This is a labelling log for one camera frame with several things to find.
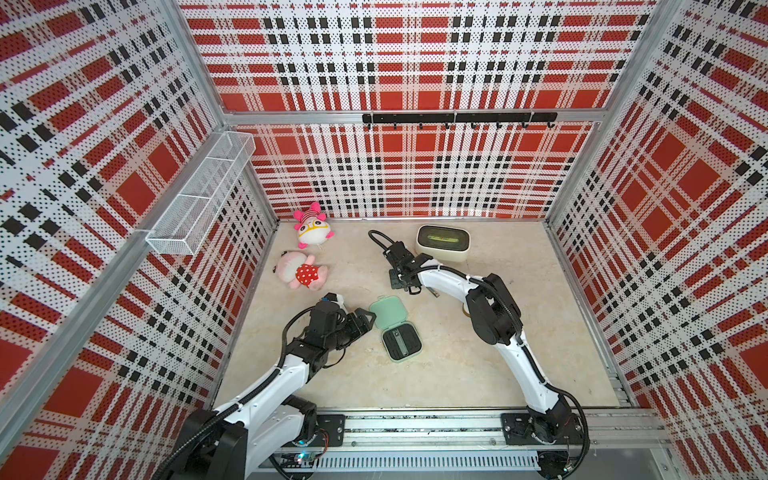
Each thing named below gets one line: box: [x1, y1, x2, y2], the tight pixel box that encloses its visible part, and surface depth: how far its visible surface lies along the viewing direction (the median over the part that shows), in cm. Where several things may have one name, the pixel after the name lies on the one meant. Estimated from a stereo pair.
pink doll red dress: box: [273, 251, 329, 291], surface depth 101 cm
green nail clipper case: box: [369, 295, 423, 363], surface depth 92 cm
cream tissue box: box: [416, 224, 472, 263], surface depth 109 cm
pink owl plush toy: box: [293, 202, 335, 250], surface depth 113 cm
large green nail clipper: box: [391, 328, 410, 356], surface depth 90 cm
